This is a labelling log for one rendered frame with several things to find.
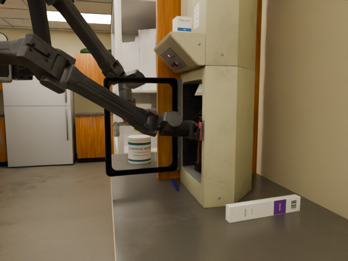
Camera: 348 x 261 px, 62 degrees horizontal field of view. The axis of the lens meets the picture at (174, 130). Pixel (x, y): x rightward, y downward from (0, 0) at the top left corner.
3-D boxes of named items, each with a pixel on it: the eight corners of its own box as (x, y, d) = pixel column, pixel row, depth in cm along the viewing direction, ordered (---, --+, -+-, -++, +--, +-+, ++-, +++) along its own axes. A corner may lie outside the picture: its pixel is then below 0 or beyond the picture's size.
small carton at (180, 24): (186, 39, 100) (186, 20, 99) (191, 35, 95) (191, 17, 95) (172, 38, 99) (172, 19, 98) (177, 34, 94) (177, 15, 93)
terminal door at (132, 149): (177, 171, 126) (177, 77, 121) (105, 177, 116) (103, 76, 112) (176, 170, 127) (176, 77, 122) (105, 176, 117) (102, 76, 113)
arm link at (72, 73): (47, 52, 84) (35, 83, 80) (57, 45, 81) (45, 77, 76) (150, 115, 113) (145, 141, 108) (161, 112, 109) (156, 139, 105)
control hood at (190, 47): (180, 73, 123) (180, 49, 122) (205, 65, 92) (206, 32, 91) (153, 72, 120) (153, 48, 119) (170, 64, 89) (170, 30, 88)
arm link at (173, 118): (144, 112, 110) (140, 133, 107) (151, 99, 100) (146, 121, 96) (174, 120, 112) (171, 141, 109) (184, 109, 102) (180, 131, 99)
